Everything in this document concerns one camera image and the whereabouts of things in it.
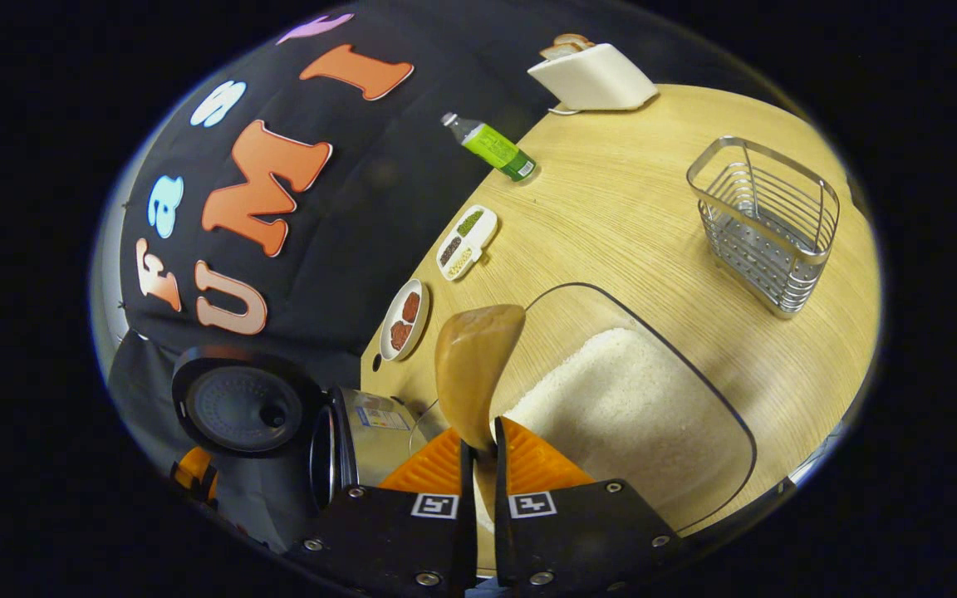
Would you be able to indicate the green label bottle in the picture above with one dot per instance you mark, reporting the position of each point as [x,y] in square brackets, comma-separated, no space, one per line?
[495,149]

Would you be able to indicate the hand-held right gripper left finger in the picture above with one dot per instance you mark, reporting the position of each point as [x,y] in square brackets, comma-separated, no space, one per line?
[395,540]

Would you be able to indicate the red meat piece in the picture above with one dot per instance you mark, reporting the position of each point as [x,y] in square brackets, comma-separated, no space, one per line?
[400,335]
[410,306]

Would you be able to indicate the black silver rice cooker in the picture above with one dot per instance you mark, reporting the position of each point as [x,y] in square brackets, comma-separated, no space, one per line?
[238,407]

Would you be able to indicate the round white plate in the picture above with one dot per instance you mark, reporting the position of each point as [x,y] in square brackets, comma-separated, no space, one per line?
[391,320]

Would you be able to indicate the white toaster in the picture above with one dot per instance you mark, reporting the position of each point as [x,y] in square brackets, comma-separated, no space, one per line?
[599,79]

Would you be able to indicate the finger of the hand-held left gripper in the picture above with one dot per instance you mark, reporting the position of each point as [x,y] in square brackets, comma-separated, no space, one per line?
[190,469]

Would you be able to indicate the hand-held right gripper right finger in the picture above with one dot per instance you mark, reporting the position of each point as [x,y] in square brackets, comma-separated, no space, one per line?
[578,540]

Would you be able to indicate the divided white grain dish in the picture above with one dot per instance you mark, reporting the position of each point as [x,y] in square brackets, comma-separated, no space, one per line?
[466,242]

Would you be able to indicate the clear plastic container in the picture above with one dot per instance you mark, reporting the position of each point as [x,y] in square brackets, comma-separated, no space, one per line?
[561,307]

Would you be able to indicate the wooden spoon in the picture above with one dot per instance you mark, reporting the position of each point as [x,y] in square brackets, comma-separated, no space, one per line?
[478,365]

